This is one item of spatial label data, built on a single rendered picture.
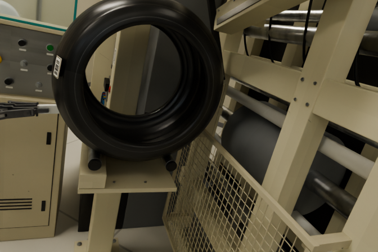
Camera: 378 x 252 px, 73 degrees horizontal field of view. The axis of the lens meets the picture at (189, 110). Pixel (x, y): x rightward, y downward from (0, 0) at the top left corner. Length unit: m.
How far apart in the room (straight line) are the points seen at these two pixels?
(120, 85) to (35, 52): 0.50
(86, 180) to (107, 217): 0.63
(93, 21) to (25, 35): 0.74
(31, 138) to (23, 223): 0.56
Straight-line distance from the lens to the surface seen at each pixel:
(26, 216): 1.89
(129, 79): 1.22
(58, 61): 0.84
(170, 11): 0.84
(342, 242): 0.83
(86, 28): 0.82
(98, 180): 0.98
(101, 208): 1.54
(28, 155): 1.66
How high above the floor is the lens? 1.39
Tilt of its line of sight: 16 degrees down
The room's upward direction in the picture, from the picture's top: 13 degrees clockwise
